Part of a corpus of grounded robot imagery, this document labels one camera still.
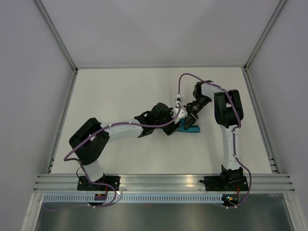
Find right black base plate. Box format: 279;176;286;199
199;176;248;192

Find purple cable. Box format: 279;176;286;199
177;73;252;210
43;103;181;212

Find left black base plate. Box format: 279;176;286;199
77;175;120;191

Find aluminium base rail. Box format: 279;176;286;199
33;174;295;193

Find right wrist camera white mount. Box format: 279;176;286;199
175;94;185;104

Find left aluminium frame post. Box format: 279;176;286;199
33;0;78;73

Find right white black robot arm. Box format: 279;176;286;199
183;81;248;192

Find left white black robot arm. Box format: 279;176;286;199
69;103;181;191

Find white slotted cable duct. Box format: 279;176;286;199
43;193;223;204

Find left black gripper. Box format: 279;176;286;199
154;107;182;135

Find left table edge rail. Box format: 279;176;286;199
45;69;79;174

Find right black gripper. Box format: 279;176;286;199
183;95;210;130

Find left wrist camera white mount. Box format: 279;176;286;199
171;107;188;124

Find right aluminium frame post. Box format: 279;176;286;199
243;0;288;71

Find teal cloth napkin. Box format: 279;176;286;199
177;118;201;133

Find aluminium frame post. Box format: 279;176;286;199
243;0;288;71
33;0;78;73

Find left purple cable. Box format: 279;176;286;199
43;103;181;212

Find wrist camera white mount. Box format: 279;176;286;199
175;94;185;104
171;107;188;124

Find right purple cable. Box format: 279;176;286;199
177;73;252;210

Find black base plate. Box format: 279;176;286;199
199;176;248;192
77;175;120;191

